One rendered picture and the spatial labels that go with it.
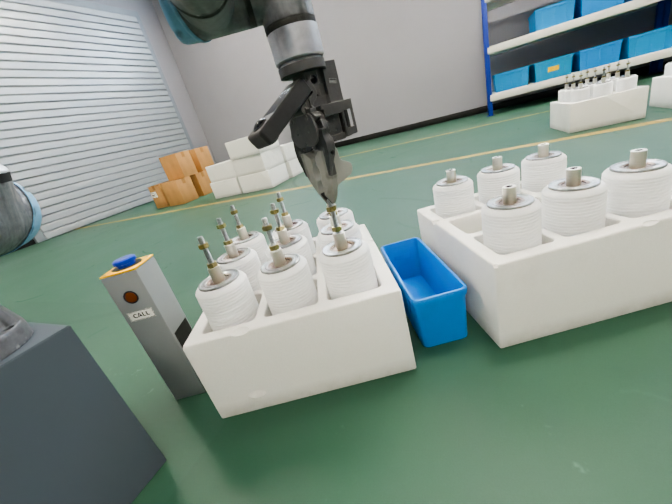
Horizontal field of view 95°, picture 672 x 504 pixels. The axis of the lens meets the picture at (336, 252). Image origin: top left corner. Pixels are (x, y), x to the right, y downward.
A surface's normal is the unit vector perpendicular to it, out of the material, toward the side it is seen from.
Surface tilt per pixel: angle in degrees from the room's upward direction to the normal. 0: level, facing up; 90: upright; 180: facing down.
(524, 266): 90
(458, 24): 90
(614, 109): 90
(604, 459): 0
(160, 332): 90
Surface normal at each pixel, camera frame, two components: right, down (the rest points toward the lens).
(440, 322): 0.09, 0.40
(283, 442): -0.25, -0.89
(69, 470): 0.89, -0.07
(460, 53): -0.37, 0.45
